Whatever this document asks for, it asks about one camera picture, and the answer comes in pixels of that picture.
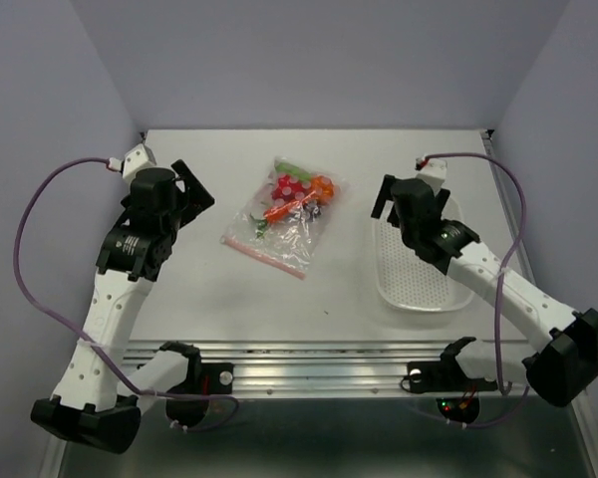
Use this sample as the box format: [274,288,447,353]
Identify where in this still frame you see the orange toy pumpkin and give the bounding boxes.
[311,175,338,203]

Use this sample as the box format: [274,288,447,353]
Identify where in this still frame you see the purple toy eggplant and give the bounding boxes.
[298,202,324,224]

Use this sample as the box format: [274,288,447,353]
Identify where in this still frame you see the orange toy carrot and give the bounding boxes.
[247,193,318,238]

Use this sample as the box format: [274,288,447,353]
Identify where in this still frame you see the green toy bitter gourd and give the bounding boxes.
[274,160,312,182]

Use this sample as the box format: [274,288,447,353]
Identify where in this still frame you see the clear pink-dotted zip bag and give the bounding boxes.
[220,156,349,279]

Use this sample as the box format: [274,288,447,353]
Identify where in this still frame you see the red toy bell pepper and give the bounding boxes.
[271,174,311,205]

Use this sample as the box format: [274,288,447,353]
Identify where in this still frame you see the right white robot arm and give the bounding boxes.
[371,175,598,407]

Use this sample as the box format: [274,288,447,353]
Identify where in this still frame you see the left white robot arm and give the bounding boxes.
[30,159,214,454]

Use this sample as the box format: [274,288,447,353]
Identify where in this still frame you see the white perforated plastic basket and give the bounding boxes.
[372,201,474,313]

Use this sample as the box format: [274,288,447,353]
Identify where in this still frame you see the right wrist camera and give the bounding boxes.
[415,156,448,188]

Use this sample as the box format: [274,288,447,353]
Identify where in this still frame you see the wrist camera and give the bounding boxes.
[122,143,156,184]
[415,156,448,188]

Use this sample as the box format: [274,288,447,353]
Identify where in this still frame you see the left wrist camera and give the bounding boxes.
[122,143,156,184]

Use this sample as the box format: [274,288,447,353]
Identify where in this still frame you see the aluminium rail frame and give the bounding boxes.
[62,340,587,399]

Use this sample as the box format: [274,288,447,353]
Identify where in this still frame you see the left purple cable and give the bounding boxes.
[13,156,240,433]

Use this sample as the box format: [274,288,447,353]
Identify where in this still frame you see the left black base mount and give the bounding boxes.
[165,362,239,433]

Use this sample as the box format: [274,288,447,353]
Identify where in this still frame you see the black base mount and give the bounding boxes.
[165,362,239,433]
[400,337,497,428]

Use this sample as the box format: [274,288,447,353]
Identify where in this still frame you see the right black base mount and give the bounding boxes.
[400,337,497,428]

